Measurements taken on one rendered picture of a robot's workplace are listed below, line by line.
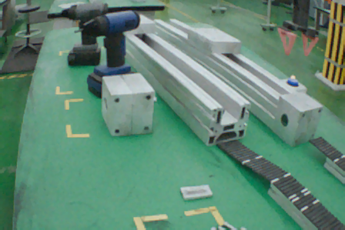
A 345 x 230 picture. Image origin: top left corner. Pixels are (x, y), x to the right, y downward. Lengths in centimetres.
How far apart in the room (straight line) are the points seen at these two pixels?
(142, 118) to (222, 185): 23
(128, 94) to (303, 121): 39
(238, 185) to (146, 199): 17
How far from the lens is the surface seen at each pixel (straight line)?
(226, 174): 64
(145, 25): 119
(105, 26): 83
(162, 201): 56
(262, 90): 84
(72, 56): 112
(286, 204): 58
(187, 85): 78
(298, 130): 76
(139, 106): 71
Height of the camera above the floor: 116
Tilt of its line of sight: 25 degrees down
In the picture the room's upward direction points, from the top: 5 degrees clockwise
